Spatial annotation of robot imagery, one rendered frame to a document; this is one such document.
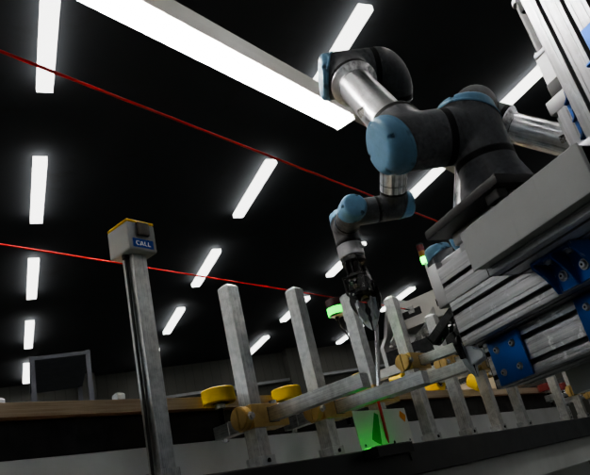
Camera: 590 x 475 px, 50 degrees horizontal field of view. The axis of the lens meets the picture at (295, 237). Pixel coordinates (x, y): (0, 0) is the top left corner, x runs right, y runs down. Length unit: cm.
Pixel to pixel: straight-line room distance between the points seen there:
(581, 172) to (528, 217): 11
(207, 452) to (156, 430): 38
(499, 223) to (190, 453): 91
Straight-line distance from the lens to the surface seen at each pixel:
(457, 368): 174
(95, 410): 141
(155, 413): 125
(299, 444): 185
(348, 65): 156
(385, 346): 457
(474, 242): 105
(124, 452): 146
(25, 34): 501
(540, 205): 95
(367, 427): 173
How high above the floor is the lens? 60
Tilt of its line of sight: 23 degrees up
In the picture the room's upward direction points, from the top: 14 degrees counter-clockwise
